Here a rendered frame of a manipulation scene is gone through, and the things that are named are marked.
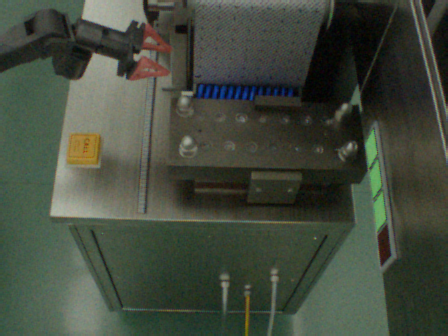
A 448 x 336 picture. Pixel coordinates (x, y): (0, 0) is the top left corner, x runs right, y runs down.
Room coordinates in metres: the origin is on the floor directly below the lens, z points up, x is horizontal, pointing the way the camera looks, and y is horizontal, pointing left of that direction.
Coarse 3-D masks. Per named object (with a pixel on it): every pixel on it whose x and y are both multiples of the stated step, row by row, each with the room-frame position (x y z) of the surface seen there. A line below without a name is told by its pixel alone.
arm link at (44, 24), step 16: (32, 16) 0.70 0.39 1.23; (48, 16) 0.70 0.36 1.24; (16, 32) 0.67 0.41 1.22; (32, 32) 0.69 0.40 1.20; (48, 32) 0.66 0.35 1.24; (64, 32) 0.68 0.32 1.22; (0, 48) 0.64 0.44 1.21; (16, 48) 0.64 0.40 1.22; (32, 48) 0.64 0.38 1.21; (0, 64) 0.62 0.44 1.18; (16, 64) 0.63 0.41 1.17
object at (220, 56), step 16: (208, 32) 0.74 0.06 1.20; (224, 32) 0.74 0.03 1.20; (240, 32) 0.75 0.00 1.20; (256, 32) 0.75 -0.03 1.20; (272, 32) 0.75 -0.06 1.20; (288, 32) 0.76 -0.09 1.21; (208, 48) 0.74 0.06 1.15; (224, 48) 0.74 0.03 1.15; (240, 48) 0.75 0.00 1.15; (256, 48) 0.75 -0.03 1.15; (272, 48) 0.75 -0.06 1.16; (288, 48) 0.76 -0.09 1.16; (304, 48) 0.76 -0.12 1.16; (208, 64) 0.74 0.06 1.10; (224, 64) 0.74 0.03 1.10; (240, 64) 0.75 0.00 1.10; (256, 64) 0.75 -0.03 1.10; (272, 64) 0.75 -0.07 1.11; (288, 64) 0.76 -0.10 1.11; (304, 64) 0.76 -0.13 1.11; (208, 80) 0.74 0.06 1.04; (224, 80) 0.74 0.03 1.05; (240, 80) 0.75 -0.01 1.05; (256, 80) 0.75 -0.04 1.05; (272, 80) 0.75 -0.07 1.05; (288, 80) 0.76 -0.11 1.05; (304, 80) 0.76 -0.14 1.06
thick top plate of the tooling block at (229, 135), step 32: (192, 128) 0.63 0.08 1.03; (224, 128) 0.64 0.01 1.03; (256, 128) 0.64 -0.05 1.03; (288, 128) 0.65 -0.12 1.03; (320, 128) 0.66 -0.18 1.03; (352, 128) 0.68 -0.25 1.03; (192, 160) 0.55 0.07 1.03; (224, 160) 0.56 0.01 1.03; (256, 160) 0.57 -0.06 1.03; (288, 160) 0.58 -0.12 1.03; (320, 160) 0.59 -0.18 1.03
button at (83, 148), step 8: (72, 136) 0.63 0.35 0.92; (80, 136) 0.64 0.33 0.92; (88, 136) 0.64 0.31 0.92; (96, 136) 0.64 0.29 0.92; (72, 144) 0.61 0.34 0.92; (80, 144) 0.62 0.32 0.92; (88, 144) 0.62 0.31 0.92; (96, 144) 0.62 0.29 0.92; (72, 152) 0.59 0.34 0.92; (80, 152) 0.60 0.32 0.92; (88, 152) 0.60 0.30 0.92; (96, 152) 0.60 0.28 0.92; (72, 160) 0.58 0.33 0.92; (80, 160) 0.58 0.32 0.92; (88, 160) 0.58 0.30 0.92; (96, 160) 0.58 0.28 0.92
